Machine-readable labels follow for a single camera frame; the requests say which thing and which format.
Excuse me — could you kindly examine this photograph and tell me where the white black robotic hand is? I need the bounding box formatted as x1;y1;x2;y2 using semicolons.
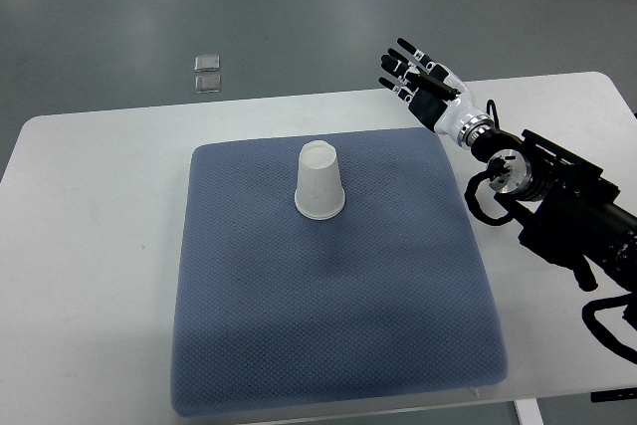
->
378;38;496;148

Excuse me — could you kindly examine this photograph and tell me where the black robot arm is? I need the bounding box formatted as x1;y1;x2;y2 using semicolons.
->
465;126;636;292

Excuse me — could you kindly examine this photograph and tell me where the white paper cup on mat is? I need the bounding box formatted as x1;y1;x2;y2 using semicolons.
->
294;140;345;220

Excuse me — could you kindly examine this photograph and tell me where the blue textured cushion mat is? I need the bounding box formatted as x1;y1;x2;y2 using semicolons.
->
171;127;508;416

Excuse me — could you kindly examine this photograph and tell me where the upper metal floor plate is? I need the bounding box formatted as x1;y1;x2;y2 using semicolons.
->
194;54;220;72

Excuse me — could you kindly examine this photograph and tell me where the white table leg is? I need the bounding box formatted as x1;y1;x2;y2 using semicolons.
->
514;399;544;425

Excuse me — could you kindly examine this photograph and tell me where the black table control panel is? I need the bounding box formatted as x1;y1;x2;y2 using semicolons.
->
590;388;637;403

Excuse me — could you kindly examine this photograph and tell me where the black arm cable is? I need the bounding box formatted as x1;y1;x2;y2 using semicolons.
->
580;295;637;366

